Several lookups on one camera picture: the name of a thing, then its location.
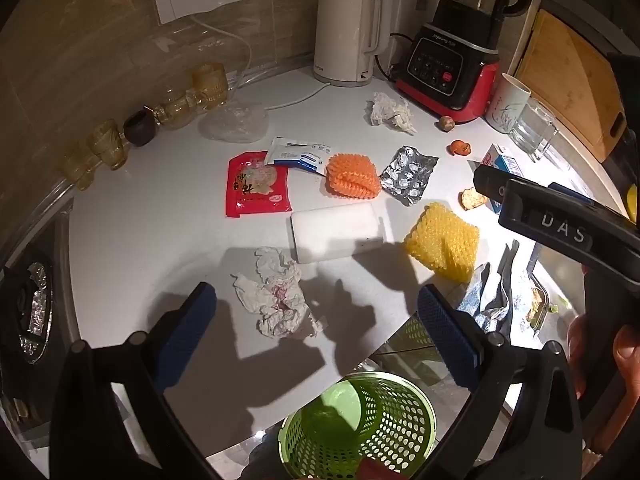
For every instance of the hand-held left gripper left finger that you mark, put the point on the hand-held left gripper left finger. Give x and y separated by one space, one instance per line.
189 324

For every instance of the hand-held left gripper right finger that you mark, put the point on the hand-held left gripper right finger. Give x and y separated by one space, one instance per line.
446 331

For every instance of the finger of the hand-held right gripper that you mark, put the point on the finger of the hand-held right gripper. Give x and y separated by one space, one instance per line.
567 192
490 182

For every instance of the blue and white milk carton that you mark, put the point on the blue and white milk carton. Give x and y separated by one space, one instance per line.
500 162

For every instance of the yellow foam fruit net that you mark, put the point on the yellow foam fruit net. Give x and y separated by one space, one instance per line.
442 240

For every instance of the silver blister pack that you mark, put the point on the silver blister pack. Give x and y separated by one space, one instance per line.
407 175

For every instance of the stained tissue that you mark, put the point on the stained tissue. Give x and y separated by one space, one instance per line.
275 295

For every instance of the green perforated plastic basket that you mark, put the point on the green perforated plastic basket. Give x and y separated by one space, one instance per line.
350 430

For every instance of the orange foam fruit net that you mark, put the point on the orange foam fruit net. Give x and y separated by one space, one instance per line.
350 175

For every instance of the red snack packet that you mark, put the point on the red snack packet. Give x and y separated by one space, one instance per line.
255 185

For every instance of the white and blue sachet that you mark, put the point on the white and blue sachet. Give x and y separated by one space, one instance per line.
300 155

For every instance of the person's right hand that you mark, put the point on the person's right hand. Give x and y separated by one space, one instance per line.
627 347

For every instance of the tan bread piece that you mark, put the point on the tan bread piece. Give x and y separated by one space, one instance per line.
472 198

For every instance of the orange peel piece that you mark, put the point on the orange peel piece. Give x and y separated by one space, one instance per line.
459 147

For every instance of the silver foil bag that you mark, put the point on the silver foil bag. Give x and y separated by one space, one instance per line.
492 295

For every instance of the clear drinking glass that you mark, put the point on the clear drinking glass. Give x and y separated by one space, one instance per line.
532 130

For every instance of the small brown nut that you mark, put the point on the small brown nut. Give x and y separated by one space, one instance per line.
446 123

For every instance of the white printed cup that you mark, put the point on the white printed cup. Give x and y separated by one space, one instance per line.
507 105

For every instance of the steel food container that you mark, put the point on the steel food container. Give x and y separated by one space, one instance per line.
537 305

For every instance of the wooden cutting board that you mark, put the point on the wooden cutting board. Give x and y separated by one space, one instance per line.
570 80

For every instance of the red and black blender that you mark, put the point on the red and black blender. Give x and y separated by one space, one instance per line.
445 70

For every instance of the clean crumpled white tissue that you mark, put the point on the clean crumpled white tissue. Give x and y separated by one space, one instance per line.
390 110

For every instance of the white foam block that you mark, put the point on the white foam block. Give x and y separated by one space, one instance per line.
335 232

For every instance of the gas stove burner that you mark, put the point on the gas stove burner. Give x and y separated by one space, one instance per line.
27 310

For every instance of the amber glass cup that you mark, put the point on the amber glass cup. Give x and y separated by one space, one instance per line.
109 144
177 110
80 166
210 82

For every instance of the small dark cup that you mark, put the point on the small dark cup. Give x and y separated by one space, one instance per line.
140 127

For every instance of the clear plastic bag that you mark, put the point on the clear plastic bag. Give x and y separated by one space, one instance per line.
232 122

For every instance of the white electric kettle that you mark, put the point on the white electric kettle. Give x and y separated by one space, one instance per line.
345 35

